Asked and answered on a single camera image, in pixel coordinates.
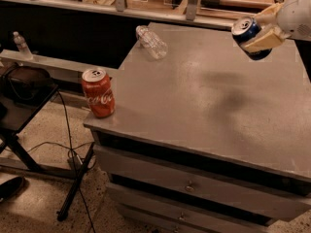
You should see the red coca-cola can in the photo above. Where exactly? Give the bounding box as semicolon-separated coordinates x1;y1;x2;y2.
82;68;115;117

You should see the cabinet drawer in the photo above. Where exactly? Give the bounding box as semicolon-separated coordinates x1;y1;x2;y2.
94;146;310;224
106;182;273;233

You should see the top cabinet drawer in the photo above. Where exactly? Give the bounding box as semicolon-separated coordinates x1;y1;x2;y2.
94;146;310;224

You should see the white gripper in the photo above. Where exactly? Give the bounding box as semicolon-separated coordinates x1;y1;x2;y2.
241;0;311;53

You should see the dark brown bag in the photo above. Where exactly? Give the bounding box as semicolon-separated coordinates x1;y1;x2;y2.
0;63;53;104

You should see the long back counter rail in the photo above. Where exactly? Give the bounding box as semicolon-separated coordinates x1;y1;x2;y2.
0;0;257;31

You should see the black cable on floor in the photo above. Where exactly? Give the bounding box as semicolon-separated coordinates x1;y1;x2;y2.
0;90;97;233

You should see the middle cabinet drawer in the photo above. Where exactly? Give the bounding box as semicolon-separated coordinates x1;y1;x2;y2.
106;182;273;233

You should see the black shoe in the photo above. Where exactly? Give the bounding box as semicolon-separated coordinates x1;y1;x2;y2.
0;177;25;203

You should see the grey low shelf ledge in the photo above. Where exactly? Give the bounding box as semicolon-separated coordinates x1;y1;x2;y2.
0;49;120;83

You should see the grey drawer cabinet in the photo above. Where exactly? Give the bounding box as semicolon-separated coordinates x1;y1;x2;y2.
83;21;311;233

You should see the black folding side table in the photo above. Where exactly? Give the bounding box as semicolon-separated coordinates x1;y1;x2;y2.
0;81;95;222

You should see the clear plastic bottle lying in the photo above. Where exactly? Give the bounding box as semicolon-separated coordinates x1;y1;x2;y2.
136;25;168;60

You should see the small upright water bottle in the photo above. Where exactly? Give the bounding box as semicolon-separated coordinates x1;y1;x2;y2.
13;31;33;60

